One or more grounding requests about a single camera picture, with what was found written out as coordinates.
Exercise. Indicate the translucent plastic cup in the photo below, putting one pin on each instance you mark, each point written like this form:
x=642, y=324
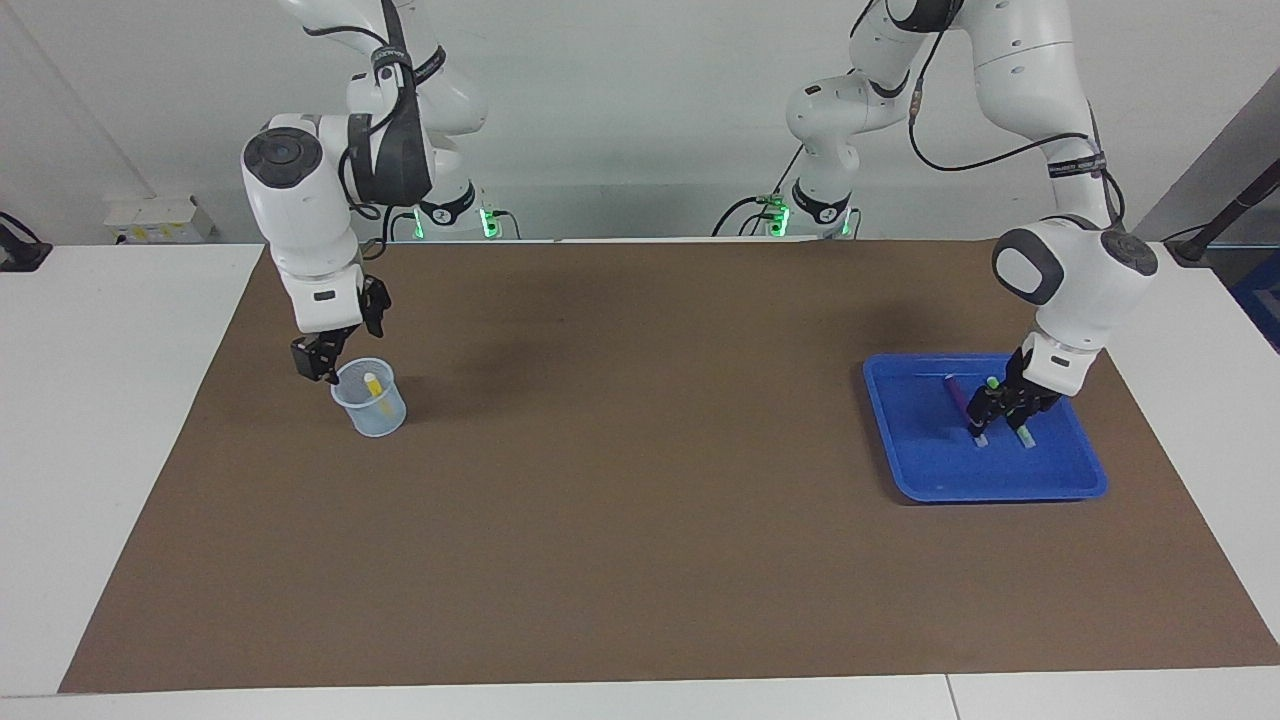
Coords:
x=375, y=418

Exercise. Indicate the yellow pen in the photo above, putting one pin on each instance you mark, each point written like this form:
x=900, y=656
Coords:
x=372, y=382

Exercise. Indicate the blue plastic tray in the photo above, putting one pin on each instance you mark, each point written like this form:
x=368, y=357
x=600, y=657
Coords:
x=940, y=475

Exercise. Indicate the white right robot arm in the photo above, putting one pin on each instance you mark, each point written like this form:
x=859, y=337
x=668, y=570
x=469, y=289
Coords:
x=300, y=230

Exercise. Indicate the black table clamp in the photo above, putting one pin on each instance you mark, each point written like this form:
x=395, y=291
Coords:
x=20, y=255

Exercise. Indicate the purple pen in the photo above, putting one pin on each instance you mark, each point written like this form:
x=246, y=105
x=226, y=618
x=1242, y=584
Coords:
x=956, y=392

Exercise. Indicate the black stand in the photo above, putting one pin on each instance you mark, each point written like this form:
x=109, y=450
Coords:
x=1195, y=243

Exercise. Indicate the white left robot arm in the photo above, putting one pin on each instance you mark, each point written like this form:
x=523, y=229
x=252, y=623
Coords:
x=1080, y=290

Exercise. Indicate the green pen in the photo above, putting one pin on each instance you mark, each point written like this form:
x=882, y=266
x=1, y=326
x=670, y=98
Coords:
x=1027, y=438

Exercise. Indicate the blue box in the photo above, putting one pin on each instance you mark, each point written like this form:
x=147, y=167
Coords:
x=1262, y=300

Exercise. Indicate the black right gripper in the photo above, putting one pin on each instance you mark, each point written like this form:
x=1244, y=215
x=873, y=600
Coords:
x=345, y=345

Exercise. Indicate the brown table mat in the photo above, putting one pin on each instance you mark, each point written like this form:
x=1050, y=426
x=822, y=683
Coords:
x=640, y=550

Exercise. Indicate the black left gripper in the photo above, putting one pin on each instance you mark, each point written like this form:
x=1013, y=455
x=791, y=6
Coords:
x=1020, y=385

